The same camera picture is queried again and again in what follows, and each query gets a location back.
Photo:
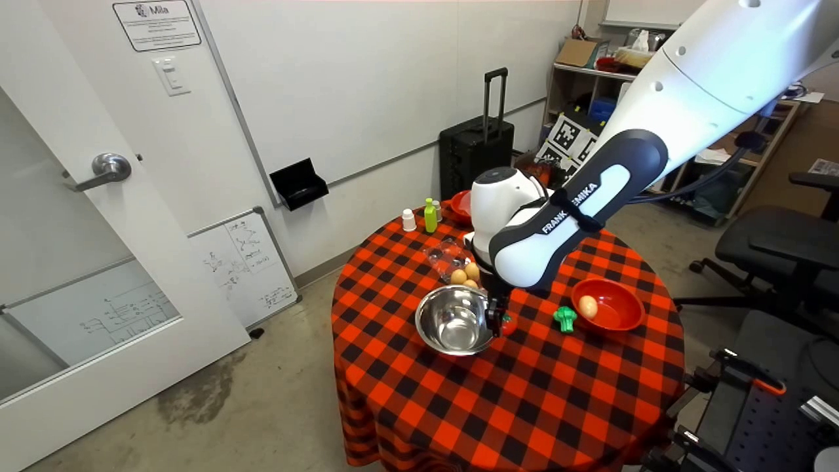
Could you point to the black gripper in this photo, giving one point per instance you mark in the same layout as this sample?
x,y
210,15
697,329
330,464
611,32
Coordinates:
x,y
497,288

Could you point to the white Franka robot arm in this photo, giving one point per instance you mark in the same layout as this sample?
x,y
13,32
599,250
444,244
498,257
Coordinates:
x,y
611,165

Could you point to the silver metal bowl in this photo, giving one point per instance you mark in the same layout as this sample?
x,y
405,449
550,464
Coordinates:
x,y
452,320

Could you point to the green toy vegetable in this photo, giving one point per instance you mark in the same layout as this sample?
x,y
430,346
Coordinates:
x,y
564,318

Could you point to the clear container of eggs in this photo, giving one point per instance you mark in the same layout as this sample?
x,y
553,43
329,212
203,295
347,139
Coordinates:
x,y
453,265

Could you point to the egg in red bowl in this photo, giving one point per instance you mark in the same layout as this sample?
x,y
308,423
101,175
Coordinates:
x,y
588,305

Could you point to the red and black plaid tablecloth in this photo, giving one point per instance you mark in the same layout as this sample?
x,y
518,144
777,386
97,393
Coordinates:
x,y
541,409

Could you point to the red bowl with plastic wrap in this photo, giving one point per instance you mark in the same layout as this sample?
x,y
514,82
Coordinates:
x,y
459,208

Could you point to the red bowl with egg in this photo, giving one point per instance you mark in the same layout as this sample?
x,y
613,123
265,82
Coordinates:
x,y
616,308

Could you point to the green bottle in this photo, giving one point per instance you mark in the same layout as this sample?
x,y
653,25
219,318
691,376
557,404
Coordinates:
x,y
430,215

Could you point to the small white bottle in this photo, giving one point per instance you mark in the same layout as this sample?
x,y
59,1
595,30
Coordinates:
x,y
406,221

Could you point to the black suitcase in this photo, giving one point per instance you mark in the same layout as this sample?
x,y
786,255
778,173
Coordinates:
x,y
474,144

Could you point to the black and white tag board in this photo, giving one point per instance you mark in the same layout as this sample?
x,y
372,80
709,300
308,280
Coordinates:
x,y
567,136

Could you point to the black eraser holder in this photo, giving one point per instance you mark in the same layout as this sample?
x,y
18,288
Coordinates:
x,y
297,183

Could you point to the small leaning whiteboard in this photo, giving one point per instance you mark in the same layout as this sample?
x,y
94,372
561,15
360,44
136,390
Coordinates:
x,y
244,267

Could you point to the cardboard box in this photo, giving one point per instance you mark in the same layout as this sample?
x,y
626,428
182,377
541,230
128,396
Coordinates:
x,y
575,52

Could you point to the black wheeled cart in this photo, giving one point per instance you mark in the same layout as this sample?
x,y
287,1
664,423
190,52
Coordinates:
x,y
761,409

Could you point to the black office chair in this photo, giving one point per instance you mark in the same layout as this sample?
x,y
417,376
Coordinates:
x,y
777,253

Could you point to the wooden storage shelf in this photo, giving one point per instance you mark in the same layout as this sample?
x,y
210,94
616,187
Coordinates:
x,y
743,165

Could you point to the white door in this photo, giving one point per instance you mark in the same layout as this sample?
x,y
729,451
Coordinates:
x,y
106,288

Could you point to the white paper sign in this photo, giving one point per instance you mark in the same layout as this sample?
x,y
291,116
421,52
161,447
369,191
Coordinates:
x,y
158,25

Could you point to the large wall whiteboard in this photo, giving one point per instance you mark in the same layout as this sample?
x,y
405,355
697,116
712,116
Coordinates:
x,y
376,80

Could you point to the white light switch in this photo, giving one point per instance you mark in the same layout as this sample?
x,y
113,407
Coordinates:
x,y
170,77

